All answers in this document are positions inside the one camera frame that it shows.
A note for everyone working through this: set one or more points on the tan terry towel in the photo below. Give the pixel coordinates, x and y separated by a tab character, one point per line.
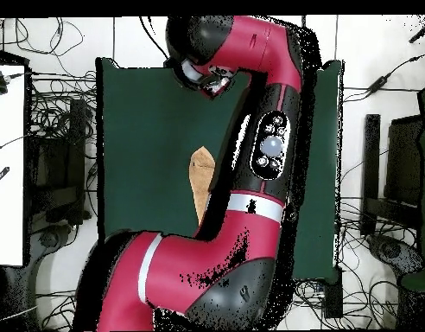
200	173

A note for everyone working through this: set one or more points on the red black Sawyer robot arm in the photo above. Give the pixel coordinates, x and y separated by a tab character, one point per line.
198	259

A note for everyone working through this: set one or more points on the dark green table cloth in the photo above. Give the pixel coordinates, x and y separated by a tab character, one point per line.
147	138

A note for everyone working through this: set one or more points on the black upright stand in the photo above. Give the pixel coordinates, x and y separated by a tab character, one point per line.
371	155

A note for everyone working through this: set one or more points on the black equipment rack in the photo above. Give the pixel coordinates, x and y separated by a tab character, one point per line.
57	166

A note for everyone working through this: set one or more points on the white desk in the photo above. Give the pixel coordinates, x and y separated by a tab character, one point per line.
7	155

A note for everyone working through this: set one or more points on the black round floor foot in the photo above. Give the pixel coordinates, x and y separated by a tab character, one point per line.
49	238

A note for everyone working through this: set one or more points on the black bar with white print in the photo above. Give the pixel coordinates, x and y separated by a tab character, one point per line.
0	177

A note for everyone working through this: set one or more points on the small black box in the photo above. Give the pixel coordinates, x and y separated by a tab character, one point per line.
333	294

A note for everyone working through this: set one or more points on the dark grey chair base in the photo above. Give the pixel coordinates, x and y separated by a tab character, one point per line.
392	250

